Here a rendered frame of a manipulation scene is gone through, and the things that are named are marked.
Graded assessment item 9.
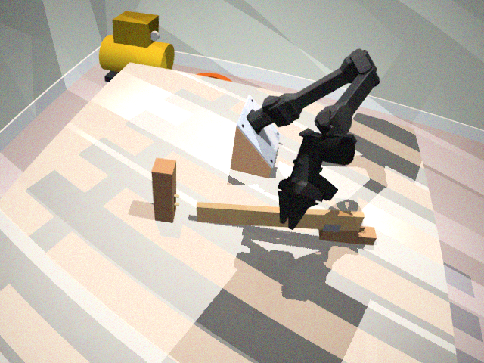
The long wooden rail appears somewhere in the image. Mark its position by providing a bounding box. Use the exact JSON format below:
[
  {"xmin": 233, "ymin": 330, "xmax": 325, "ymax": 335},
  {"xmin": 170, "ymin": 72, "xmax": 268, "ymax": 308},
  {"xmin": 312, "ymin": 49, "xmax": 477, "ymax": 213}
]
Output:
[{"xmin": 196, "ymin": 202, "xmax": 365, "ymax": 231}]

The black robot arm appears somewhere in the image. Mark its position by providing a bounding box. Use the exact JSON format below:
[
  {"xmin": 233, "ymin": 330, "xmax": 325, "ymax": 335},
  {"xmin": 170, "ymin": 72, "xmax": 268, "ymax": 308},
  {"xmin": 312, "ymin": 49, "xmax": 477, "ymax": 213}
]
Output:
[{"xmin": 247, "ymin": 49, "xmax": 380, "ymax": 201}]

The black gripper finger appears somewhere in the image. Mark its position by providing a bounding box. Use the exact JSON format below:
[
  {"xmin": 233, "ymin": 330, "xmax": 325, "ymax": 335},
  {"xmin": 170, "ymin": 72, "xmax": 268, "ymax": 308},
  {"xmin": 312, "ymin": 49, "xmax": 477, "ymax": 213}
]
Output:
[
  {"xmin": 278, "ymin": 191, "xmax": 290, "ymax": 224},
  {"xmin": 288, "ymin": 194, "xmax": 319, "ymax": 230}
]

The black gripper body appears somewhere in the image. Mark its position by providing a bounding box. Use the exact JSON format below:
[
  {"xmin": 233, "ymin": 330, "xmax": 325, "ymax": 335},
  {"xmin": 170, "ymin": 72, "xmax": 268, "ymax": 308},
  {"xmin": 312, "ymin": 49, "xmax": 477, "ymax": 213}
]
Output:
[{"xmin": 278, "ymin": 154, "xmax": 325, "ymax": 203}]

